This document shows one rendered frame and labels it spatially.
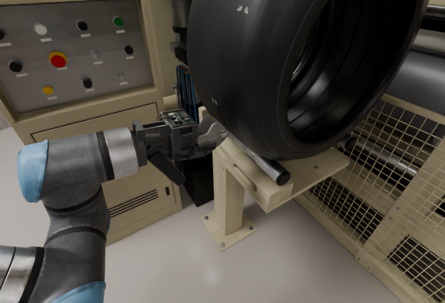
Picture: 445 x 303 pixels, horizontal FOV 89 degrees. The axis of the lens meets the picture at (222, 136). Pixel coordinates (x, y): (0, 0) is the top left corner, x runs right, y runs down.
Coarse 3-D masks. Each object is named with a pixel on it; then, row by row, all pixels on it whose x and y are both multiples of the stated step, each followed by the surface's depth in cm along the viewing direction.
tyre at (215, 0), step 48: (288, 0) 32; (336, 0) 68; (384, 0) 59; (192, 48) 48; (240, 48) 35; (288, 48) 35; (336, 48) 76; (384, 48) 64; (240, 96) 39; (288, 96) 40; (336, 96) 74; (288, 144) 49
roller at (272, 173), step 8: (216, 120) 78; (224, 128) 74; (232, 136) 71; (240, 144) 68; (248, 152) 65; (256, 160) 62; (264, 160) 61; (272, 160) 60; (264, 168) 60; (272, 168) 58; (280, 168) 58; (272, 176) 58; (280, 176) 56; (288, 176) 57; (280, 184) 57
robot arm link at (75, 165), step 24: (48, 144) 35; (72, 144) 35; (96, 144) 36; (24, 168) 32; (48, 168) 33; (72, 168) 34; (96, 168) 36; (24, 192) 32; (48, 192) 34; (72, 192) 36; (96, 192) 40
